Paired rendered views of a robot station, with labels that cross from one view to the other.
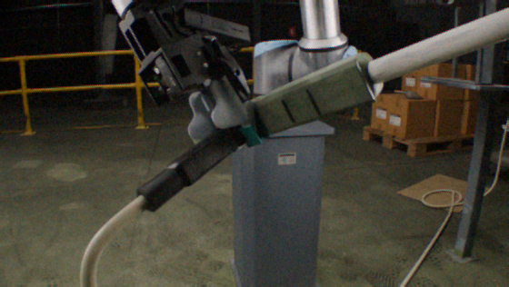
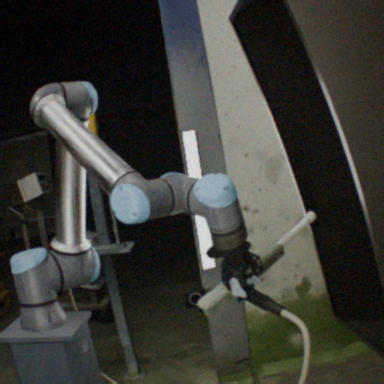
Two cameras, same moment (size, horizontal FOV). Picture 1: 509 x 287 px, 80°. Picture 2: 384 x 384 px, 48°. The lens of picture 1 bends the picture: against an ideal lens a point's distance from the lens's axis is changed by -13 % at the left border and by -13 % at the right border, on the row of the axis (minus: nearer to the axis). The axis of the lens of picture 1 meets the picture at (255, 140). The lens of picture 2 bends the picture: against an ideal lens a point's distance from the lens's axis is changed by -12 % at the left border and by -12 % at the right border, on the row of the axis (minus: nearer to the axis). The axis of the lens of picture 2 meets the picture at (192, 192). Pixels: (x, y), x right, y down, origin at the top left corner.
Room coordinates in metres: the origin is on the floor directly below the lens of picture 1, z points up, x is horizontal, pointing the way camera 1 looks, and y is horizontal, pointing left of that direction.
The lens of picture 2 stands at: (0.23, 1.30, 1.12)
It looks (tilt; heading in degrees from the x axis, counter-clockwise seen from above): 3 degrees down; 284
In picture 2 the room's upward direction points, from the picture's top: 9 degrees counter-clockwise
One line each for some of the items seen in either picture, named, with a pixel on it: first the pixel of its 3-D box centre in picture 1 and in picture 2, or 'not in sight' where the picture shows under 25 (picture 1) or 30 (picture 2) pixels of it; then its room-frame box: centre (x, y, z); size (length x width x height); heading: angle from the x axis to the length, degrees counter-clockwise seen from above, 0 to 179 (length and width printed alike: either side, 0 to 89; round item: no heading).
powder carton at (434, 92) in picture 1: (441, 80); not in sight; (3.34, -1.89, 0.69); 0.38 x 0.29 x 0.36; 104
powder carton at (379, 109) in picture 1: (394, 112); not in sight; (3.53, -1.47, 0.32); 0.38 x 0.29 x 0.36; 111
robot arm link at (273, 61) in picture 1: (278, 66); (34, 274); (1.18, -0.08, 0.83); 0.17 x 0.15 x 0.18; 59
